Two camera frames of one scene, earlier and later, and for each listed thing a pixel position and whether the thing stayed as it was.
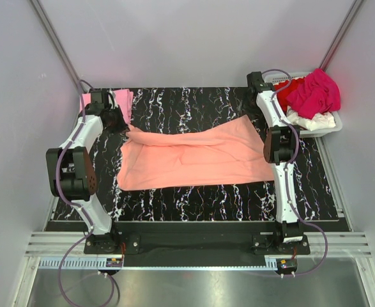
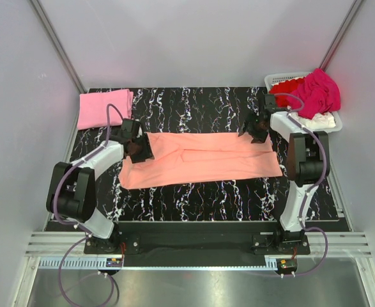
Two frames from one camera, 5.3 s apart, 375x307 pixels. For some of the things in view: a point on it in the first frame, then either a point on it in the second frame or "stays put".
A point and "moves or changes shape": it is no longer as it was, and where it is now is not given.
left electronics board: x=114 y=262 stays put
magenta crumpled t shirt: x=316 y=94 stays put
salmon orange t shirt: x=200 y=153 moves or changes shape
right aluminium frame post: x=340 y=34 stays put
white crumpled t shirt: x=321 y=121 stays put
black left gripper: x=122 y=126 → x=147 y=153
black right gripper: x=256 y=112 → x=259 y=137
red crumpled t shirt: x=295 y=84 stays put
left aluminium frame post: x=44 y=17 stays put
